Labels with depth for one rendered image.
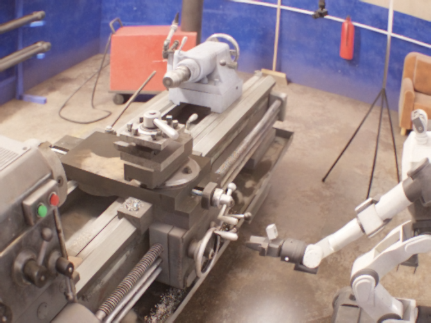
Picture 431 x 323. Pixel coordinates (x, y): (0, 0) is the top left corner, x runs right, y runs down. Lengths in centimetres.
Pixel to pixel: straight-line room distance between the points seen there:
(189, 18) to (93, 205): 297
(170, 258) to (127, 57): 320
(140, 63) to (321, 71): 223
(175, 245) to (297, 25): 430
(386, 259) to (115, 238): 110
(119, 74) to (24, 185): 380
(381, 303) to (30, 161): 163
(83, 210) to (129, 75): 296
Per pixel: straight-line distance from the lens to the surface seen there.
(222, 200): 178
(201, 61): 242
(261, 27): 583
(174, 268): 183
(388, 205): 160
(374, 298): 211
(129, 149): 165
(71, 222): 192
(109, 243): 161
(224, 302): 258
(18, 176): 109
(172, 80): 224
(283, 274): 280
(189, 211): 171
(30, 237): 111
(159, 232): 175
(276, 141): 334
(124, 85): 485
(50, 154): 144
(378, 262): 196
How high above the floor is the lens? 184
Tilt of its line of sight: 28 degrees down
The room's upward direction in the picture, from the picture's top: 4 degrees clockwise
